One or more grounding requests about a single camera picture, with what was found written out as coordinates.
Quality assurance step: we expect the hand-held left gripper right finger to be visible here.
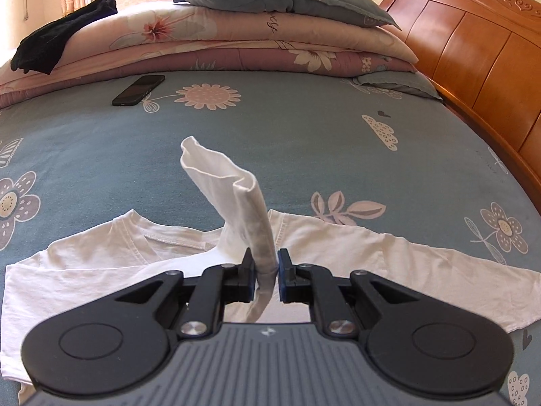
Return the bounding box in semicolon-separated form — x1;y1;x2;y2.
277;249;408;339

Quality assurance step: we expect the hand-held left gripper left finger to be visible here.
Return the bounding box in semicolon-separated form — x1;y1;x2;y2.
114;249;257;339

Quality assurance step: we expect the white printed long-sleeve shirt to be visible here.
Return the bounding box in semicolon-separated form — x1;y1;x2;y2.
0;135;541;404

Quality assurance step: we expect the blue floral bed sheet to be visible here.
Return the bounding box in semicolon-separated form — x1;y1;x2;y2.
0;57;541;406

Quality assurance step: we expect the black smartphone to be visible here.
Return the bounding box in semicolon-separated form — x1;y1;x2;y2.
112;74;165;106

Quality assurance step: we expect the flat blue-grey pillow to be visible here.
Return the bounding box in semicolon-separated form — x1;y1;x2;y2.
357;70;442;101

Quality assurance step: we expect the folded pink floral quilt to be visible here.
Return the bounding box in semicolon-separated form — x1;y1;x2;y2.
0;0;419;108

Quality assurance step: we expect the wooden headboard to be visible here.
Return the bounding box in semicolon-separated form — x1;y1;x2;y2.
378;0;541;212

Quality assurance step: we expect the black garment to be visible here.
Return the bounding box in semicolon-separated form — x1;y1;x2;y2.
11;0;118;74

